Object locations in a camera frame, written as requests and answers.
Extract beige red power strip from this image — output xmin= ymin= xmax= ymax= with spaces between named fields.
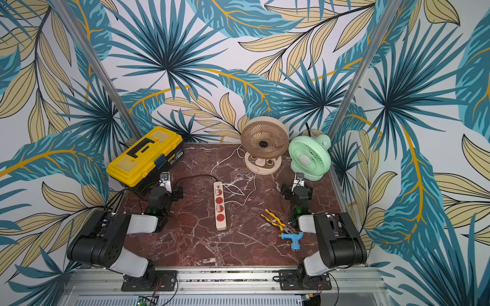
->
xmin=213 ymin=182 xmax=227 ymax=231

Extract white fan cable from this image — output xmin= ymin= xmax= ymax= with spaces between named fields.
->
xmin=209 ymin=145 xmax=258 ymax=207

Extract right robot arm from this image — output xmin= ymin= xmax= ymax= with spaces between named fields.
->
xmin=276 ymin=173 xmax=367 ymax=292

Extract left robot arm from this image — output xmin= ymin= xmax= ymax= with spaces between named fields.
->
xmin=67 ymin=172 xmax=183 ymax=293

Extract green desk fan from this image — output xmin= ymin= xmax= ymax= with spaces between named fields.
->
xmin=288 ymin=135 xmax=332 ymax=182

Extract beige desk fan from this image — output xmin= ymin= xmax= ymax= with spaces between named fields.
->
xmin=241 ymin=116 xmax=289 ymax=175

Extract yellow black toolbox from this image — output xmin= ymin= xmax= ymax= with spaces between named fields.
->
xmin=107 ymin=126 xmax=184 ymax=191

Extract blue plastic pipe fitting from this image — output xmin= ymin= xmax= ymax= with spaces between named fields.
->
xmin=281 ymin=232 xmax=304 ymax=252

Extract black power strip cord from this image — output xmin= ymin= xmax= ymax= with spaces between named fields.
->
xmin=135 ymin=173 xmax=219 ymax=196

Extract yellow handled pliers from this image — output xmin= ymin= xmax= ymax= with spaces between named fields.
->
xmin=260 ymin=209 xmax=293 ymax=234

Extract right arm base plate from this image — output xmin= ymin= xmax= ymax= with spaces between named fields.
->
xmin=273 ymin=269 xmax=332 ymax=291

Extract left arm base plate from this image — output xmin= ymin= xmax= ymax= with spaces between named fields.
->
xmin=121 ymin=270 xmax=177 ymax=292

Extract aluminium front rail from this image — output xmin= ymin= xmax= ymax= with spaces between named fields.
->
xmin=58 ymin=266 xmax=394 ymax=305

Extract left metal frame post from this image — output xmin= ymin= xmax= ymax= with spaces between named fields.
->
xmin=51 ymin=0 xmax=142 ymax=138

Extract metal frame post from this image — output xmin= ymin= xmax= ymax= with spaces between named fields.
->
xmin=328 ymin=1 xmax=401 ymax=140
xmin=51 ymin=0 xmax=142 ymax=138

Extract right metal frame post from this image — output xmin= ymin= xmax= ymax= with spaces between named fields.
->
xmin=328 ymin=1 xmax=401 ymax=140

